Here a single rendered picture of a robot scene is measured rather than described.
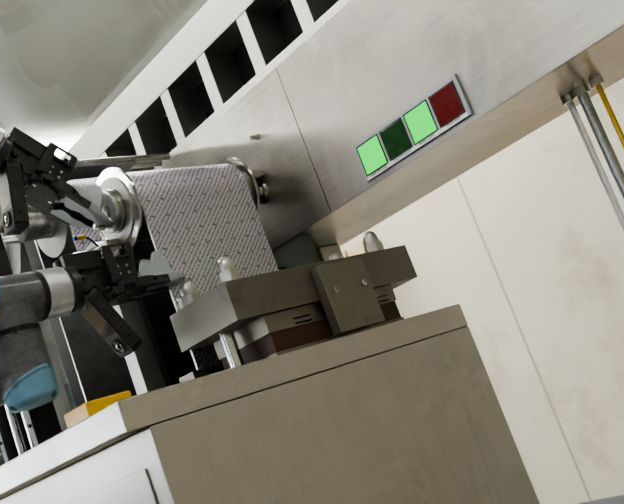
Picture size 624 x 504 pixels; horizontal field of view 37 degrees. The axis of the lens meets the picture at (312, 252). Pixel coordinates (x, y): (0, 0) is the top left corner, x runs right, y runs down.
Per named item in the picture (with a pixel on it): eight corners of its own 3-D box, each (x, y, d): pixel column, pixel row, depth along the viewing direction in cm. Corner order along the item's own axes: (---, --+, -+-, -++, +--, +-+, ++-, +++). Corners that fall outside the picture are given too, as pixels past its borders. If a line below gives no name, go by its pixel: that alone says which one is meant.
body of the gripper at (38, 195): (82, 159, 153) (17, 119, 148) (64, 199, 148) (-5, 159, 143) (63, 179, 159) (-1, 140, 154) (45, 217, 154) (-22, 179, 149)
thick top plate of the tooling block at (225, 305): (181, 352, 143) (168, 316, 145) (358, 306, 171) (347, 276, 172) (237, 320, 132) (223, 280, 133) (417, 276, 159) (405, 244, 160)
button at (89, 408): (67, 432, 125) (62, 415, 125) (112, 418, 129) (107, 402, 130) (90, 419, 120) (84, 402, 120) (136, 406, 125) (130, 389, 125)
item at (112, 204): (109, 183, 154) (121, 225, 153) (119, 182, 156) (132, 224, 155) (89, 199, 160) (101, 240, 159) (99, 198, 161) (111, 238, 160)
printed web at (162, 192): (99, 445, 176) (22, 201, 185) (199, 413, 191) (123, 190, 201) (205, 392, 148) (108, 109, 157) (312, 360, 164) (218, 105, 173)
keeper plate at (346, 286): (333, 336, 142) (309, 270, 144) (377, 324, 149) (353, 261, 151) (344, 331, 140) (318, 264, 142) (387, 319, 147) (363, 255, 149)
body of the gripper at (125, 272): (134, 240, 146) (65, 250, 138) (151, 290, 144) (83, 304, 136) (112, 257, 151) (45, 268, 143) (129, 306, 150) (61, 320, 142)
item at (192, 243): (180, 323, 150) (144, 219, 154) (287, 298, 166) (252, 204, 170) (181, 322, 150) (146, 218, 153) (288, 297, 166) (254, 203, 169)
